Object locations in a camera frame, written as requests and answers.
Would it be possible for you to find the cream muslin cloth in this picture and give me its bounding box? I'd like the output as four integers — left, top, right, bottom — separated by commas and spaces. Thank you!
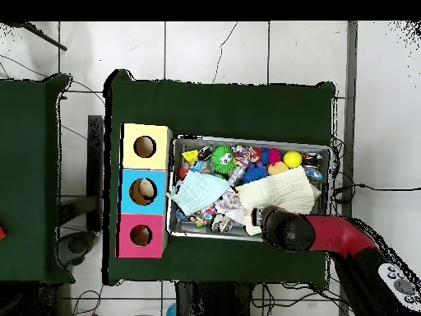
234, 165, 322, 237

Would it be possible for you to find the wooden box with three holes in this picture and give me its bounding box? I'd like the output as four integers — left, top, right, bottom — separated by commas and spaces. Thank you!
115, 123, 173, 259

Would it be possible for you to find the blue spiky ball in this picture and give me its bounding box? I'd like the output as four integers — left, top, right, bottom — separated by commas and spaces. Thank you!
243, 161, 270, 184

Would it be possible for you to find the silver toy car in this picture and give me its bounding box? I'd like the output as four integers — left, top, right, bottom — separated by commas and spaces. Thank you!
227, 165, 248, 186

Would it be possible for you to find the light blue muslin cloth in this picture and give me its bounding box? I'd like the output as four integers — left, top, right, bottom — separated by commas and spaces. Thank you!
169, 170, 231, 217

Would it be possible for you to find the green spiky toy with eyes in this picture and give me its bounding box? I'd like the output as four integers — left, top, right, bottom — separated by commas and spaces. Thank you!
210, 144, 237, 174

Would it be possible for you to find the yellow ball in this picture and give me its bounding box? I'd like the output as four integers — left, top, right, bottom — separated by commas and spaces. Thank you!
283, 150, 303, 170

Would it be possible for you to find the yellow cheese wedge toy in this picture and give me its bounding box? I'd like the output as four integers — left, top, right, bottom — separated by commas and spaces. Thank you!
181, 149, 200, 165

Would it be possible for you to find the black stand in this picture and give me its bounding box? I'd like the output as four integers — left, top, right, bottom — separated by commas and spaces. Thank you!
86, 114, 104, 231

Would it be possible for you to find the grey plastic base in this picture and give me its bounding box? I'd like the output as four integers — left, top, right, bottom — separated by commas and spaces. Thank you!
57, 230, 97, 268

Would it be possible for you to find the dark green side tablecloth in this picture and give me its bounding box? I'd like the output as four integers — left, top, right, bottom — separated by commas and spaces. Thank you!
0, 72, 75, 285

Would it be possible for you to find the dark thin rod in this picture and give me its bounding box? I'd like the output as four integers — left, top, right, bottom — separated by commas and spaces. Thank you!
9, 21, 68, 53

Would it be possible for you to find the multicolour rope toy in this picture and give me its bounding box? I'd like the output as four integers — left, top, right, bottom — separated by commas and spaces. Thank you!
231, 144, 261, 167

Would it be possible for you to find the shallow wire mesh bin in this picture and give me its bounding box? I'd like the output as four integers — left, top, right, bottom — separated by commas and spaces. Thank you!
165, 133, 332, 244

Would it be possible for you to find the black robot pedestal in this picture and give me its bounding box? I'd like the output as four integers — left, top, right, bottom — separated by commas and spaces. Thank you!
175, 281, 254, 316

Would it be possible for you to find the black floor cable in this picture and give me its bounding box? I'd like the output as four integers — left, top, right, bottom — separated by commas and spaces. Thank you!
331, 182, 421, 205

